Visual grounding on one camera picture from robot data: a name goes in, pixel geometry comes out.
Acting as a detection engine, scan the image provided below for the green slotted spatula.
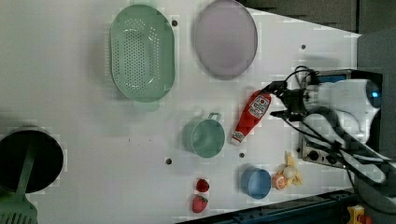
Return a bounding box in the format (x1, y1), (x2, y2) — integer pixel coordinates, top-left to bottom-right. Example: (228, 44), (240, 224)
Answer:
(0, 142), (37, 224)

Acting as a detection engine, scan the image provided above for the upper toy strawberry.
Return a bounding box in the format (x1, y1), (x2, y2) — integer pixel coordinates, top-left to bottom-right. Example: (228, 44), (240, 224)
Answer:
(196, 179), (210, 192)

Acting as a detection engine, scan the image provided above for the blue metal table frame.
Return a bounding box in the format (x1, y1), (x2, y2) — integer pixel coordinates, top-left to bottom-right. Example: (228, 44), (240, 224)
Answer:
(178, 190), (358, 224)

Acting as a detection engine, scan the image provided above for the toy strawberry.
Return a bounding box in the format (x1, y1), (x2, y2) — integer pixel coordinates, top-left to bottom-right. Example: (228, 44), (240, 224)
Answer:
(196, 179), (210, 192)
(191, 195), (208, 214)

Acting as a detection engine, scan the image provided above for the purple round plate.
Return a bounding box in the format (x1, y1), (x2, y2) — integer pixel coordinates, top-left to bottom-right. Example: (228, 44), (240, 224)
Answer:
(194, 0), (258, 79)

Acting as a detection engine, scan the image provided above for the green oval colander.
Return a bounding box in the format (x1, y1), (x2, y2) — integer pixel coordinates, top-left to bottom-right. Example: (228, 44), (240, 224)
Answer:
(109, 5), (176, 112)

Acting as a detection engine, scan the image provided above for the toy peeled banana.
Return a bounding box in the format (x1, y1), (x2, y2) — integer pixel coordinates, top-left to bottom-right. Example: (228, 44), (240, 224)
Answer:
(276, 152), (303, 188)

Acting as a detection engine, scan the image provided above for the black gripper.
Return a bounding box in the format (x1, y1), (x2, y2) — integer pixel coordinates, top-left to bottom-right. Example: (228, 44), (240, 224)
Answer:
(261, 80), (308, 121)

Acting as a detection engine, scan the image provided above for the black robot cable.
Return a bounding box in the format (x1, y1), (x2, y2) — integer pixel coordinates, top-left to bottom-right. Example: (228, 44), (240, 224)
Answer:
(284, 64), (393, 188)

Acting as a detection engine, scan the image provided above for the silver toaster oven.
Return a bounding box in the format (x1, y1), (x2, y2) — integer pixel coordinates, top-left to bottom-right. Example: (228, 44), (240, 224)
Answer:
(304, 69), (383, 164)

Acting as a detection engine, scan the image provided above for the yellow red button box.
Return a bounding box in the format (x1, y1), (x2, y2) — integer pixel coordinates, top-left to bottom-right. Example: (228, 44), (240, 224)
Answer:
(346, 205), (373, 224)

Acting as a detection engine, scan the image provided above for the blue cup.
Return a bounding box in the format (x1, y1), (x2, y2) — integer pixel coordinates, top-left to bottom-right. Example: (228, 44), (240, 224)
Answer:
(240, 167), (272, 200)

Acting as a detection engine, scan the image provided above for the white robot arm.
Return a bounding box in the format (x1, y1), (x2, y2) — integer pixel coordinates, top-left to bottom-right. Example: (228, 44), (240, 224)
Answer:
(262, 28), (395, 216)

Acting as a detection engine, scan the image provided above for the red ketchup bottle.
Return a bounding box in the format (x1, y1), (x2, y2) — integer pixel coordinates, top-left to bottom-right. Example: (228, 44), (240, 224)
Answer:
(231, 91), (272, 146)

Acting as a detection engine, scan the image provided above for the lower toy strawberry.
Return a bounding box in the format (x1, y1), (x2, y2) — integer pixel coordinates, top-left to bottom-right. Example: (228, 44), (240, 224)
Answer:
(191, 195), (208, 214)

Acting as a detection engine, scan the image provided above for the black pot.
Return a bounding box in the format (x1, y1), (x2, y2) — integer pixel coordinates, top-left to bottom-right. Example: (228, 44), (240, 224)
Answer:
(0, 126), (64, 193)

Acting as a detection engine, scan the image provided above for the toy orange half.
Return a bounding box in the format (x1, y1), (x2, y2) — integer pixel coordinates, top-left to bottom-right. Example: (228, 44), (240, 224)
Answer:
(272, 175), (287, 190)

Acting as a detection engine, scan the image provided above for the green mug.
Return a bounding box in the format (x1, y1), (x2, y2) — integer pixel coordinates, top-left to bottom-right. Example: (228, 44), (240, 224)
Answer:
(182, 113), (225, 159)

